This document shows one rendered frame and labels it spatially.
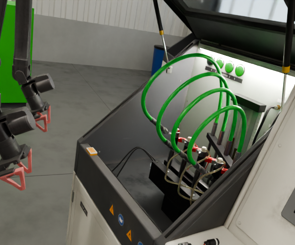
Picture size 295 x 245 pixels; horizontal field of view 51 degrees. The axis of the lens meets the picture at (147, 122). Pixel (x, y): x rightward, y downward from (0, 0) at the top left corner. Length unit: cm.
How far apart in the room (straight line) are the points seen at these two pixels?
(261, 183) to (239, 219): 13
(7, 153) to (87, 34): 677
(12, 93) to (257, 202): 380
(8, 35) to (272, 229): 377
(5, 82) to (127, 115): 305
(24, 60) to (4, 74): 299
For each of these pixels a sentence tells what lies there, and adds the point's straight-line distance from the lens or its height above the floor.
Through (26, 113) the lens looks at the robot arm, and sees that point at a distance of 92.
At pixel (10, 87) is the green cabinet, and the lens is 435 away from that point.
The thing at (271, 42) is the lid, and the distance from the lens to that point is 116.
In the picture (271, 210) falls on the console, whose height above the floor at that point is 110.
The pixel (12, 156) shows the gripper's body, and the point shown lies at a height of 109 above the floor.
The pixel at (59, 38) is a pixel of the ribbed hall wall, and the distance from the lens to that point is 753.
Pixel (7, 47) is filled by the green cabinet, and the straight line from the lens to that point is 423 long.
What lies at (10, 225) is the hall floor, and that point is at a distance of 242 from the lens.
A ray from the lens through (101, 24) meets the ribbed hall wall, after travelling 770.
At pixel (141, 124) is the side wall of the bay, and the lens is 148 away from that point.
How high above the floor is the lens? 155
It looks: 20 degrees down
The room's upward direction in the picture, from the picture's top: 11 degrees clockwise
